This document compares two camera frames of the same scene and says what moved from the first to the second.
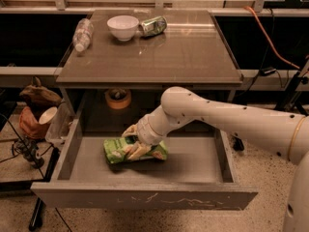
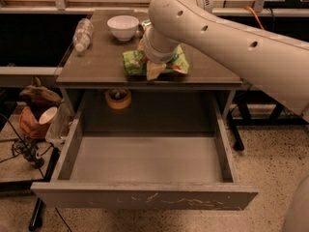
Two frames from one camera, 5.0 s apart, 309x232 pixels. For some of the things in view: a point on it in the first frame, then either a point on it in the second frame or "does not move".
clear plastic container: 59,129 does not move
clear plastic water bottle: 83,34 does not move
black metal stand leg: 37,211 does not move
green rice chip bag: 115,150 to 135,63
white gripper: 144,130 to 156,56
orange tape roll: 118,99 does not move
